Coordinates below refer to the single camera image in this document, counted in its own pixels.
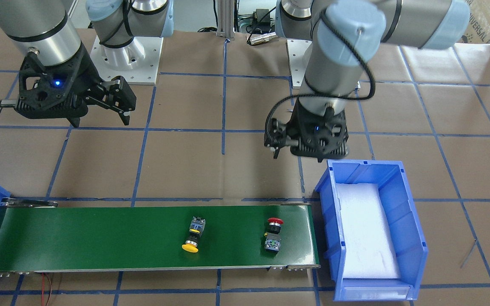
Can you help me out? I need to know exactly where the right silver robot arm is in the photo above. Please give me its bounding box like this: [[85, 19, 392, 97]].
[[0, 0, 174, 128]]

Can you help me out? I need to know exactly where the white foam pad in source bin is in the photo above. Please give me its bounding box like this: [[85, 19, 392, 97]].
[[335, 183, 401, 279]]

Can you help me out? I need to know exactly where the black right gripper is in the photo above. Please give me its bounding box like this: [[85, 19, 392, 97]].
[[0, 43, 137, 128]]

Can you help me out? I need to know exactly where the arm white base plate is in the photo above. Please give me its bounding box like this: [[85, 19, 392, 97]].
[[90, 37, 164, 85], [287, 39, 360, 90]]

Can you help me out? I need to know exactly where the red push button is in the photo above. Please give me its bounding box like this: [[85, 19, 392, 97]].
[[264, 217, 284, 254]]

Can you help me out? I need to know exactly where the blue source plastic bin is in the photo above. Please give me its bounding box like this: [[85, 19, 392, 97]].
[[315, 159, 428, 302]]

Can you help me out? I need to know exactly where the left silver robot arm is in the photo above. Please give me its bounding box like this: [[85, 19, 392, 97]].
[[264, 0, 470, 162]]

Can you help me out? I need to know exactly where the aluminium frame post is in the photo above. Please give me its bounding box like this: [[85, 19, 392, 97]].
[[216, 0, 237, 41]]

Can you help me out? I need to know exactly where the yellow push button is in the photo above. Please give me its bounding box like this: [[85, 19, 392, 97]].
[[181, 216, 206, 252]]

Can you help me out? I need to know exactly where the green conveyor belt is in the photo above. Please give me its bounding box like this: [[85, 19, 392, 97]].
[[0, 205, 320, 274]]

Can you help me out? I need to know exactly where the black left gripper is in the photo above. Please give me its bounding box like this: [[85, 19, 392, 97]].
[[264, 99, 349, 161]]

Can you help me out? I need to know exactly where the black power adapter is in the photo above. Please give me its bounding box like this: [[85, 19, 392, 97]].
[[253, 8, 271, 27]]

